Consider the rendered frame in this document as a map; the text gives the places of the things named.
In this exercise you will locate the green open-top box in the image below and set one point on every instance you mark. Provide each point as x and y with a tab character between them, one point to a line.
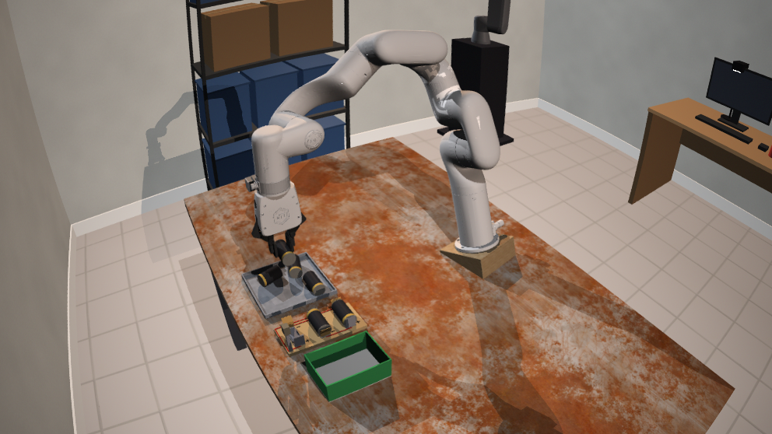
352	356

